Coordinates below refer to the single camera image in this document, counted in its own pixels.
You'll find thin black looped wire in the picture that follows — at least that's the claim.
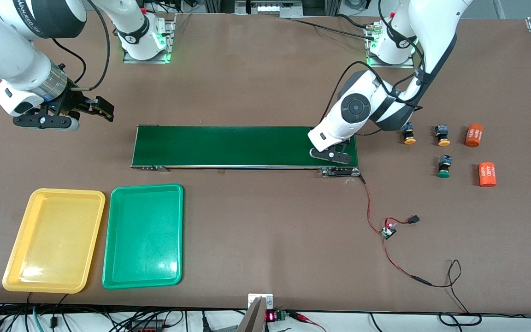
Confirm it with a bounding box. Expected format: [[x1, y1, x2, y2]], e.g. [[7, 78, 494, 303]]
[[429, 259, 483, 326]]

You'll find red clip lead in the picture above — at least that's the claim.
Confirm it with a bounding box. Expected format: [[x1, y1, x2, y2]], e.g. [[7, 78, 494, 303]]
[[289, 312, 327, 332]]

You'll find red black twisted wire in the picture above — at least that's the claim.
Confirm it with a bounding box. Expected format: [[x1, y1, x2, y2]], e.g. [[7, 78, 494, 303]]
[[360, 172, 433, 287]]

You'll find grey metal camera bracket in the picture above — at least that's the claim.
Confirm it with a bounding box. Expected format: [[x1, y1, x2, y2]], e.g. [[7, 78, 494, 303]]
[[237, 293, 274, 332]]

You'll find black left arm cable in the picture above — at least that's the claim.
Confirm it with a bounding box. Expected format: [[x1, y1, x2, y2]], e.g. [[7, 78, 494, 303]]
[[321, 61, 425, 137]]

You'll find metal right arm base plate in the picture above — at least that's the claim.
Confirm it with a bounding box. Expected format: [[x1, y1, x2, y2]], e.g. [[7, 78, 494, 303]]
[[123, 13, 177, 64]]

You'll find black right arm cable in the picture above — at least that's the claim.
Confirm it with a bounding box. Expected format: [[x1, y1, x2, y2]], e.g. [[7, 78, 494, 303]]
[[53, 0, 111, 91]]

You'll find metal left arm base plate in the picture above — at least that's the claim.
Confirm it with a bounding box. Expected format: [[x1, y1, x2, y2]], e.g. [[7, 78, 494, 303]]
[[366, 22, 416, 69]]

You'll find white power strip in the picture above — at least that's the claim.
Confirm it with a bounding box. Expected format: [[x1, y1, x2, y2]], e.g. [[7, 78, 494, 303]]
[[251, 1, 304, 15]]

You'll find green conveyor belt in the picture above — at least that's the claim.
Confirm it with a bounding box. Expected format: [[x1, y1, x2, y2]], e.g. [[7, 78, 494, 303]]
[[130, 124, 362, 178]]

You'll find orange cylinder white print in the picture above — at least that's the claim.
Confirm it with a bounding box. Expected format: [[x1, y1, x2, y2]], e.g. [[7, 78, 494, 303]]
[[465, 123, 484, 148], [478, 161, 497, 188]]

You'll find yellow plastic tray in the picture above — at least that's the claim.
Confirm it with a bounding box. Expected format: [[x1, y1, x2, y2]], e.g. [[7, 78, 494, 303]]
[[2, 188, 106, 294]]

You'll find green push button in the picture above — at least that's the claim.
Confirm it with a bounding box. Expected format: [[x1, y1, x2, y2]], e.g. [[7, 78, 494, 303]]
[[437, 154, 453, 179]]

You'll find black cable across table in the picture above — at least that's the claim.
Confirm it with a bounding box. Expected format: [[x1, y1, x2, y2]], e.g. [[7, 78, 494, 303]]
[[288, 17, 380, 42]]

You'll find green plastic tray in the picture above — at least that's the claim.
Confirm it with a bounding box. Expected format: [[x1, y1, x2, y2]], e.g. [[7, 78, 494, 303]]
[[102, 184, 184, 290]]

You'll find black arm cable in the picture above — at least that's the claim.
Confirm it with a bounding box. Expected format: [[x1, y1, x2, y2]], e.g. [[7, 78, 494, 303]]
[[53, 0, 111, 91], [321, 61, 425, 137]]

